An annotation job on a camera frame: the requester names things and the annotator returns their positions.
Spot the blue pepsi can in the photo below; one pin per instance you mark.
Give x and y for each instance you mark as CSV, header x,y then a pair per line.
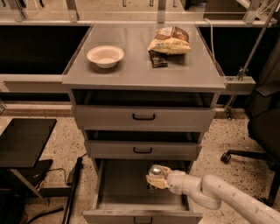
x,y
153,171

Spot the black office chair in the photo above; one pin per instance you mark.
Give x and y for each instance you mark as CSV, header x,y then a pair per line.
x,y
264,128

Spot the grey drawer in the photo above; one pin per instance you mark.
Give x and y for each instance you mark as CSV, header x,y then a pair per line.
x,y
122,196
143,150
143,118

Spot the grey top drawer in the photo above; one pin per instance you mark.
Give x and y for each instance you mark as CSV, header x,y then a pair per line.
x,y
143,118

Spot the white paper bowl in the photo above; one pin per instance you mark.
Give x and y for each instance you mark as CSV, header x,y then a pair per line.
x,y
105,56

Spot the metal diagonal rod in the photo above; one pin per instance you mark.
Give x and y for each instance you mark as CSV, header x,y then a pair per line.
x,y
254,9

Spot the grey middle drawer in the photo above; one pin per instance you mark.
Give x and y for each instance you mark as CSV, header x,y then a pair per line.
x,y
143,150

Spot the grey bottom drawer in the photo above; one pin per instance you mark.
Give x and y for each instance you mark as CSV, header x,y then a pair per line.
x,y
122,196

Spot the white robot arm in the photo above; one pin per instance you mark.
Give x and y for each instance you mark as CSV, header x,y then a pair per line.
x,y
209,191

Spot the dark side table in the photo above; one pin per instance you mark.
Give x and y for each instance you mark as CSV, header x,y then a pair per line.
x,y
21,145

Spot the grey drawer cabinet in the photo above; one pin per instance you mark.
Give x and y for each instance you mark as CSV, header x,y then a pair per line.
x,y
189,81

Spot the yellow chip bag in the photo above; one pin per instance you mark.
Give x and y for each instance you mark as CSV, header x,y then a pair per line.
x,y
170,40

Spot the dark snack packet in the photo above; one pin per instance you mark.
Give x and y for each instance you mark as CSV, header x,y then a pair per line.
x,y
157,60

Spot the black pole on floor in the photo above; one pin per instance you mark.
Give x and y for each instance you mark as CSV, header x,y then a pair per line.
x,y
74,184

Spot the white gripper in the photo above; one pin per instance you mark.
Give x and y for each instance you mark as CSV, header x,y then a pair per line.
x,y
176,182

